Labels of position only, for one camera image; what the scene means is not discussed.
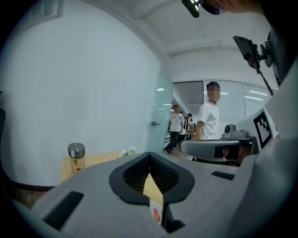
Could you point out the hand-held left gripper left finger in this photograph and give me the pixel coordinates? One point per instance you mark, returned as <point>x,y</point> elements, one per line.
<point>93,186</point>

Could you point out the white plate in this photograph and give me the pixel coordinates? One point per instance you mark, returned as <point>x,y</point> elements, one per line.
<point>152,204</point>

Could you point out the orange shrimp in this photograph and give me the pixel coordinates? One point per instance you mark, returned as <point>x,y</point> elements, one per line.
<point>156,213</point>

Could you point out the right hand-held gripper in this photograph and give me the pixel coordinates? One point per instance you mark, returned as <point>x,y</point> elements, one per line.
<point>263,130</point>

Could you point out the white flower bouquet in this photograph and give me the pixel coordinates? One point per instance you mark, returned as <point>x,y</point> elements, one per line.
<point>128,151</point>

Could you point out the person's head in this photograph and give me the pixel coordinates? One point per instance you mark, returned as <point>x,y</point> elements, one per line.
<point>242,5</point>

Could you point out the frosted glass door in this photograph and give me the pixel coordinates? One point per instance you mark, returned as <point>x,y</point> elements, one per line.
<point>160,111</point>

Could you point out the glass bottle with steel lid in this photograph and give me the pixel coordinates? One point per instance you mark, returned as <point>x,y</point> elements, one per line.
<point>76,153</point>

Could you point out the black mounted phone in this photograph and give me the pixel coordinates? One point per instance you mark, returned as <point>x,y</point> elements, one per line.
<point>246,51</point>

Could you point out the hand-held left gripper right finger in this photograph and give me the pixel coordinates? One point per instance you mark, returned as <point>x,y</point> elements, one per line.
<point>205,186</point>

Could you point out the black head camera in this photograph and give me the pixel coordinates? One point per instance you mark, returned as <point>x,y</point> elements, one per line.
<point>192,8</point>

